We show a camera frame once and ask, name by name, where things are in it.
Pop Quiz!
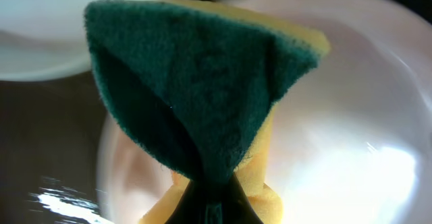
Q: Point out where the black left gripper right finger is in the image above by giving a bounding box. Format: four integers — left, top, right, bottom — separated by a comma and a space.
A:
215, 174, 263, 224

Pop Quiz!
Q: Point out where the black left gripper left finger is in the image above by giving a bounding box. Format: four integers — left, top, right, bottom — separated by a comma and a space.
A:
165, 181, 211, 224

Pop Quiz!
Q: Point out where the green and yellow sponge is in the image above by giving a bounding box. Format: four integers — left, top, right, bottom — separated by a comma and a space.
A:
84, 0, 330, 223

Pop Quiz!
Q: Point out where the pinkish white plate front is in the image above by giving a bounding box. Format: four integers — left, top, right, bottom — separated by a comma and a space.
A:
97, 0, 431, 223

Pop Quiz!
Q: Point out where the large brown serving tray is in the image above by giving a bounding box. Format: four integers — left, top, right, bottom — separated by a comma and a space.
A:
1, 72, 107, 223

